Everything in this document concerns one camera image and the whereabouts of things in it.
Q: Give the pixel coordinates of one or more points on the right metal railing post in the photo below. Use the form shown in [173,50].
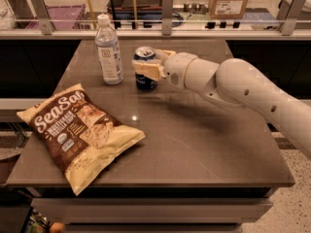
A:
[288,15]

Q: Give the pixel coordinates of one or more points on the metal railing post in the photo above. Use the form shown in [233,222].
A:
[288,15]
[43,16]
[167,8]

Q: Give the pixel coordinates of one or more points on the left metal railing post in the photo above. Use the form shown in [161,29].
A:
[43,16]

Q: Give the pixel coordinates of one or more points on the purple plastic crate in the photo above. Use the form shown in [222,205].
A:
[66,17]

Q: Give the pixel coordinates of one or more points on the centre metal railing post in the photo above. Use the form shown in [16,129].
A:
[167,8]

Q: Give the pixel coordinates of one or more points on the blue pepsi can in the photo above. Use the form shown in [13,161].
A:
[144,83]

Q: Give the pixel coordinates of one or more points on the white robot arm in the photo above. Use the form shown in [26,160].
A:
[234,83]

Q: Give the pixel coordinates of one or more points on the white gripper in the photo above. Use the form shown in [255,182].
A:
[176,69]

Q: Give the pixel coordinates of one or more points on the sea salt tortilla chips bag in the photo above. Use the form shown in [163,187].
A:
[82,138]

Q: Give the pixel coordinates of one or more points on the cardboard box with label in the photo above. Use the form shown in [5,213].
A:
[227,8]

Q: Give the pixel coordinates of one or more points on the clear plastic water bottle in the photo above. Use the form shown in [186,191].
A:
[109,53]

